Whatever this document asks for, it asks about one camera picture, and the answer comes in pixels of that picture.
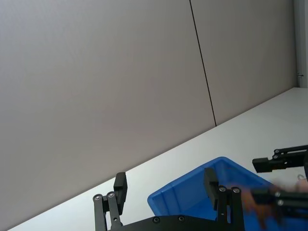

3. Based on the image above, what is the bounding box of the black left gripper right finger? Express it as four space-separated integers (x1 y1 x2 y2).
204 167 245 231

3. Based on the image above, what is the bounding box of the blue plastic bin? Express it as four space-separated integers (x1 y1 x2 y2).
147 156 308 231

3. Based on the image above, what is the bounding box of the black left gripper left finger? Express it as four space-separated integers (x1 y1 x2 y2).
93 172 128 231

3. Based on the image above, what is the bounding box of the orange brown object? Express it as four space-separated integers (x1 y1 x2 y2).
240 179 308 229

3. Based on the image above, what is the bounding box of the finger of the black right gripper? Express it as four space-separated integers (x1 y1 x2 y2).
252 145 308 174
250 187 308 214

